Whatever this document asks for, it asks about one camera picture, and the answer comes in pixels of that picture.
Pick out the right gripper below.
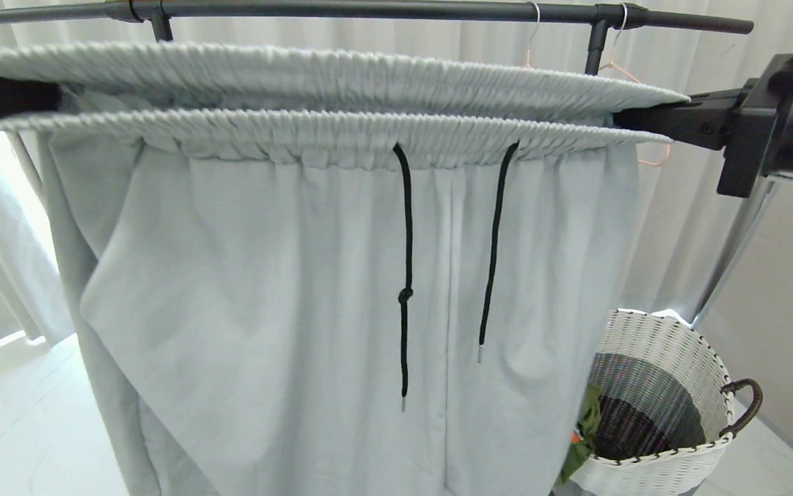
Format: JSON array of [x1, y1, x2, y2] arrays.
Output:
[[717, 45, 793, 198]]

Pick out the pink clothes hanger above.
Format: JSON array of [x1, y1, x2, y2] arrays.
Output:
[[524, 3, 542, 70], [599, 6, 672, 168]]

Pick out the pale grey shorts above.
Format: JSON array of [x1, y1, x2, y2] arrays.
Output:
[[0, 40, 690, 496]]

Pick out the white laundry basket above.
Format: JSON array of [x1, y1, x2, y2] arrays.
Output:
[[568, 309, 763, 496]]

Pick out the black clothes rack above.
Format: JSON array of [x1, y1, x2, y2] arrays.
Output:
[[0, 0, 755, 76]]

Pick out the green garment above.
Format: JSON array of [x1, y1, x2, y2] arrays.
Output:
[[558, 382, 604, 484]]

